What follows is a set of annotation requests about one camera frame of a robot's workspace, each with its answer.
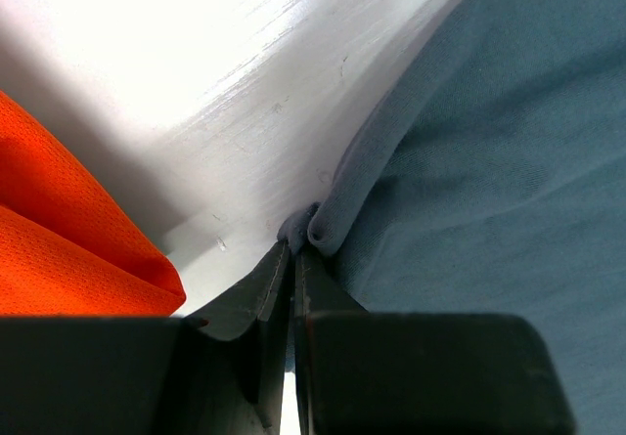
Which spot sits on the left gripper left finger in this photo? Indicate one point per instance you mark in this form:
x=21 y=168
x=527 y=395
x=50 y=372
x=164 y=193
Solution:
x=217 y=371

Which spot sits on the orange folded t shirt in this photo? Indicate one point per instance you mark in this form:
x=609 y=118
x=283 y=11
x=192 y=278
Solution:
x=67 y=248

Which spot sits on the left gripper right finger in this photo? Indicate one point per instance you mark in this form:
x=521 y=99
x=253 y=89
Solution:
x=414 y=373

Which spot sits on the blue t shirt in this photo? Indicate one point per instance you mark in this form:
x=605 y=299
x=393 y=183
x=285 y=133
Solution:
x=492 y=178

